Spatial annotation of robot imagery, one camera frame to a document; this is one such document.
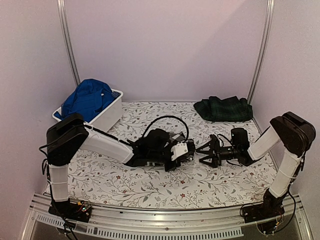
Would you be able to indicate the floral patterned table mat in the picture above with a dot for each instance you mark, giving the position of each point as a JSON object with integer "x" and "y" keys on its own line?
{"x": 100, "y": 179}

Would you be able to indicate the right aluminium frame post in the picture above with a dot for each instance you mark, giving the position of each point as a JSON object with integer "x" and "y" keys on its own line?
{"x": 262, "y": 49}

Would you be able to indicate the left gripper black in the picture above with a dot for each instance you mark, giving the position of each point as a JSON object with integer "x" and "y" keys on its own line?
{"x": 176, "y": 164}

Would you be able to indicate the front aluminium rail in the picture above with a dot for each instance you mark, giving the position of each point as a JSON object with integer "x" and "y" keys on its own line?
{"x": 109, "y": 222}

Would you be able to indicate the blue garment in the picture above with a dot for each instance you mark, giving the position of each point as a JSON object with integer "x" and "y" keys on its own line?
{"x": 89, "y": 99}

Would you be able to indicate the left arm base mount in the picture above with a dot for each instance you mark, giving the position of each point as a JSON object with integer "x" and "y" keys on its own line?
{"x": 67, "y": 210}

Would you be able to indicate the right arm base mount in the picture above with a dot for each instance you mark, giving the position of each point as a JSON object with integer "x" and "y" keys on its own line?
{"x": 262, "y": 211}

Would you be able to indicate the white plastic laundry bin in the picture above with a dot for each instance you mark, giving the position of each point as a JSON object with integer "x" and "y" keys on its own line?
{"x": 106, "y": 119}

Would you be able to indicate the green plaid pleated skirt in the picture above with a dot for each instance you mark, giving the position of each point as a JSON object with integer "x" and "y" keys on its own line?
{"x": 232, "y": 109}

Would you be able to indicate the black white checkered shirt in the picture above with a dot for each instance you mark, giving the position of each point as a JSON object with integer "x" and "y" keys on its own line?
{"x": 174, "y": 138}

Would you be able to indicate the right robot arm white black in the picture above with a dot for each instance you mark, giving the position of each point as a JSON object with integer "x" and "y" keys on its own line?
{"x": 296, "y": 136}

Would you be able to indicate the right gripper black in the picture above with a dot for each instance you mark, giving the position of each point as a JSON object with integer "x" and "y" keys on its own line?
{"x": 216, "y": 159}

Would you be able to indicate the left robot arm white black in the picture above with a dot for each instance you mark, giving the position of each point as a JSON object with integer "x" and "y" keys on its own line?
{"x": 65, "y": 138}

